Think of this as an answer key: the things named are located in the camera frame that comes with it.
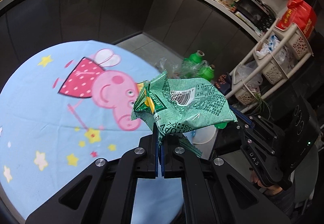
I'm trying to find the green snack wrapper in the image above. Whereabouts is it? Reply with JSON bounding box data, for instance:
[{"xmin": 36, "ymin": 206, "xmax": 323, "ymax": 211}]
[{"xmin": 131, "ymin": 71, "xmax": 237, "ymax": 157}]

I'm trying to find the white paper trash bucket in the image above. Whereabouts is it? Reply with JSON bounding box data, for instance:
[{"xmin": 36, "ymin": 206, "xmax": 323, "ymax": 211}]
[{"xmin": 187, "ymin": 125, "xmax": 218, "ymax": 160}]

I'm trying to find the dark kitchen cabinet counter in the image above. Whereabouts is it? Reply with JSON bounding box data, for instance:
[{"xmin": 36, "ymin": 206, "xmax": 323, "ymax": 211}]
[{"xmin": 1, "ymin": 0, "xmax": 259, "ymax": 83}]

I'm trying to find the person's hand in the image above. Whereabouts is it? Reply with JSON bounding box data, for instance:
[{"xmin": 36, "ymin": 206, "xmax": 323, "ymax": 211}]
[{"xmin": 250, "ymin": 168, "xmax": 283, "ymax": 196}]

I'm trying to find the dark blue shopping bag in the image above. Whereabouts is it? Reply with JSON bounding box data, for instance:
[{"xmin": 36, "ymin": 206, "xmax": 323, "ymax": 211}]
[{"xmin": 214, "ymin": 73, "xmax": 232, "ymax": 96}]

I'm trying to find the light blue cartoon tablecloth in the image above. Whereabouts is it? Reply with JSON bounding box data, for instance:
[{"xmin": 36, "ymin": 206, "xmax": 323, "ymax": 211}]
[{"xmin": 0, "ymin": 40, "xmax": 186, "ymax": 224}]

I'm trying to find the beige plastic storage rack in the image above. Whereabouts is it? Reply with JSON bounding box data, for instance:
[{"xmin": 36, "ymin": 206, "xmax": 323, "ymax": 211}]
[{"xmin": 225, "ymin": 22, "xmax": 313, "ymax": 112}]

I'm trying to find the green plastic bottle front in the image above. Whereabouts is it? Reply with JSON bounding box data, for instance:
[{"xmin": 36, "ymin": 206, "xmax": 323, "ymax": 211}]
[{"xmin": 199, "ymin": 64, "xmax": 215, "ymax": 81}]

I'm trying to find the green plastic bottle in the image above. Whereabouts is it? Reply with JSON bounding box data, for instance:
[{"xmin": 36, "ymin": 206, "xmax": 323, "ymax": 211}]
[
  {"xmin": 182, "ymin": 50, "xmax": 205, "ymax": 78},
  {"xmin": 199, "ymin": 64, "xmax": 215, "ymax": 81}
]

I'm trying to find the green plastic bottle rear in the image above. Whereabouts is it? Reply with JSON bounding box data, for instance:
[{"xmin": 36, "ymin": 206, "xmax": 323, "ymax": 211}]
[{"xmin": 182, "ymin": 50, "xmax": 205, "ymax": 78}]

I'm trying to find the clear bag with green beans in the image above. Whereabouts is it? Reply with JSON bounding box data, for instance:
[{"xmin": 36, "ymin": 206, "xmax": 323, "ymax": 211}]
[{"xmin": 154, "ymin": 58, "xmax": 204, "ymax": 79}]

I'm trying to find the black toaster oven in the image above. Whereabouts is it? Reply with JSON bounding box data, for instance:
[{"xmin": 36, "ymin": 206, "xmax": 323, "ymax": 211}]
[{"xmin": 236, "ymin": 0, "xmax": 277, "ymax": 32}]

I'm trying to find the red gift bag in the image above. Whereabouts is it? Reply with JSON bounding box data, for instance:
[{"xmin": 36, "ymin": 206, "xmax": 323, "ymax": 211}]
[{"xmin": 276, "ymin": 0, "xmax": 317, "ymax": 39}]

